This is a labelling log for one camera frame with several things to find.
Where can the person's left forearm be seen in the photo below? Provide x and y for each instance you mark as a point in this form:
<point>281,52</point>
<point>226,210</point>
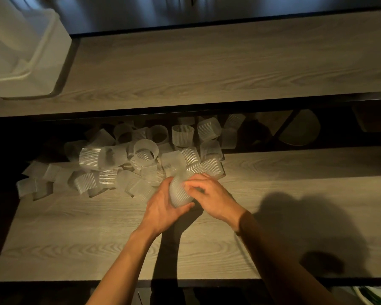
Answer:
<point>123,266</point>

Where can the white plastic bin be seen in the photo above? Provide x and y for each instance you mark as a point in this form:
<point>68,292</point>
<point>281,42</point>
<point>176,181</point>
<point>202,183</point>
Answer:
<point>22,50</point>

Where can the white and green bag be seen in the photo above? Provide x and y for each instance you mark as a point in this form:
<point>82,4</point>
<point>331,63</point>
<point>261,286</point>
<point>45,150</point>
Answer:
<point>376,297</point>

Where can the person's left hand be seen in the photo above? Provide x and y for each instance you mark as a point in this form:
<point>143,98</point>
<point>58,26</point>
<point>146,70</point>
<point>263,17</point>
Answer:
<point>158,212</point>

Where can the person's right hand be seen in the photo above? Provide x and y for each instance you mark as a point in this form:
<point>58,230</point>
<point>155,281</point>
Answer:
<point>219,200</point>

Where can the person's left thumb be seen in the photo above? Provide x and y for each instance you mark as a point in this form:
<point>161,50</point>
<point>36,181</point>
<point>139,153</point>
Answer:
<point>184,208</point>

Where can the person's right forearm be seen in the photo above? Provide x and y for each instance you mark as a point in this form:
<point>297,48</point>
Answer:
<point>273,260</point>

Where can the translucent ribbed plastic sleeve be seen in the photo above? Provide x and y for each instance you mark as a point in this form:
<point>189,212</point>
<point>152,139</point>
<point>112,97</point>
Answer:
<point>180,195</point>

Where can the person's right fingers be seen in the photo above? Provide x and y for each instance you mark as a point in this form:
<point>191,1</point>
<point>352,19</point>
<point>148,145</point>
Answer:
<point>198,182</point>

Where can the pile of translucent ribbed rings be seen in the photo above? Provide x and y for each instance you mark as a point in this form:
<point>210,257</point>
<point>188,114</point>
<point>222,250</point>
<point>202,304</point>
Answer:
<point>114,158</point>

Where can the black metal frame brace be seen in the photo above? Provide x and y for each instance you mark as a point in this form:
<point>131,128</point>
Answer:
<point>284,127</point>

